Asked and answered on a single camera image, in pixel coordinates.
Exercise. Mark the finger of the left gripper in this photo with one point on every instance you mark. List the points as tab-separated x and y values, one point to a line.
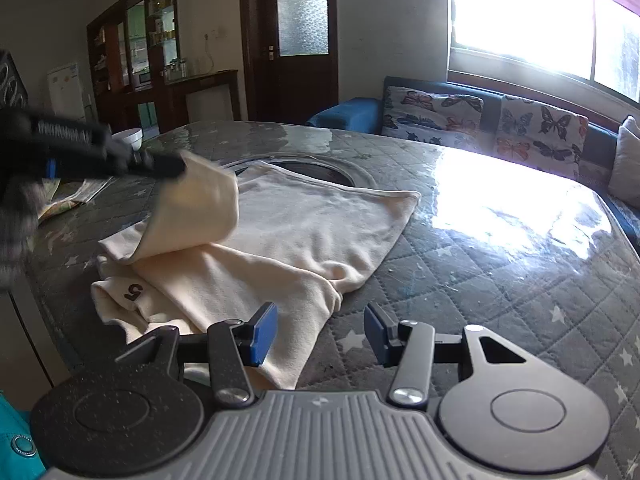
150	162

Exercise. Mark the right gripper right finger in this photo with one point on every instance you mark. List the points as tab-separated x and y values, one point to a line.
409	346

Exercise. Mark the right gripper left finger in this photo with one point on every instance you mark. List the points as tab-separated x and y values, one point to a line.
232	346

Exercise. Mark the cream sweatshirt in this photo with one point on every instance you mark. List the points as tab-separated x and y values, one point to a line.
218	245

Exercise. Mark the gloved left hand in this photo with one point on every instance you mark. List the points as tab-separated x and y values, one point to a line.
21	202

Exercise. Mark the white ceramic bowl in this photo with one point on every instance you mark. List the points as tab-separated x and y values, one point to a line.
132	137

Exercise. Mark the white refrigerator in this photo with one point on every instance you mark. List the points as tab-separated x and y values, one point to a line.
65	92

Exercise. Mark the dark wooden side counter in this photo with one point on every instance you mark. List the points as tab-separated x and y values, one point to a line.
213	96

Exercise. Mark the dark wooden display cabinet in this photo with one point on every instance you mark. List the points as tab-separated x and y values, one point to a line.
131	45

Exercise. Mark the left butterfly cushion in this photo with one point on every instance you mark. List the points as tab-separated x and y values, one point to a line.
451	120

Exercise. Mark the butterfly cushion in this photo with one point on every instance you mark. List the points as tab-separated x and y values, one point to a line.
451	120
540	136

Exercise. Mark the dark wooden door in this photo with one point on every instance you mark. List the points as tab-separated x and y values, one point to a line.
290	58

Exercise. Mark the blue sofa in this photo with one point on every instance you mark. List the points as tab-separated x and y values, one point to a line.
366	115

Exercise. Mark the right butterfly cushion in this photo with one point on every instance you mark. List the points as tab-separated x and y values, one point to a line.
540	136

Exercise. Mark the grey plain pillow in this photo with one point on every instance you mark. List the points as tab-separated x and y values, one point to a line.
625	178

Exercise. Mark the window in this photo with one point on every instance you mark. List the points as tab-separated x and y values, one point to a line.
596	41

